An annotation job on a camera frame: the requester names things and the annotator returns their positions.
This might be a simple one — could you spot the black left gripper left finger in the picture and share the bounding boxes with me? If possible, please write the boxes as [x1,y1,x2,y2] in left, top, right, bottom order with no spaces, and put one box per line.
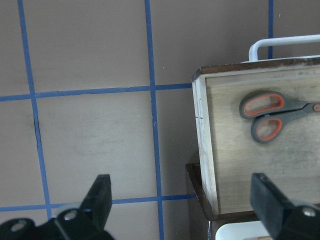
[54,174,112,240]

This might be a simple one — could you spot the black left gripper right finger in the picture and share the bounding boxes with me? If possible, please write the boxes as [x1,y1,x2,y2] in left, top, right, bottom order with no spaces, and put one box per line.
[250,173,320,240]

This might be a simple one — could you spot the wooden drawer with white handle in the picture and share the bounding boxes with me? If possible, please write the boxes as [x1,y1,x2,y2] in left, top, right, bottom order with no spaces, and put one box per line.
[192,35,320,214]

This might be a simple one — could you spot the orange grey scissors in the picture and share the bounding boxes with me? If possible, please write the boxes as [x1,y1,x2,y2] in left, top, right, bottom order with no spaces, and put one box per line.
[239,91,320,144]

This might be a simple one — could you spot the white foam tray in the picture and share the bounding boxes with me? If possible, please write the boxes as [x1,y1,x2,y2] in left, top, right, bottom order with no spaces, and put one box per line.
[215,221,272,240]

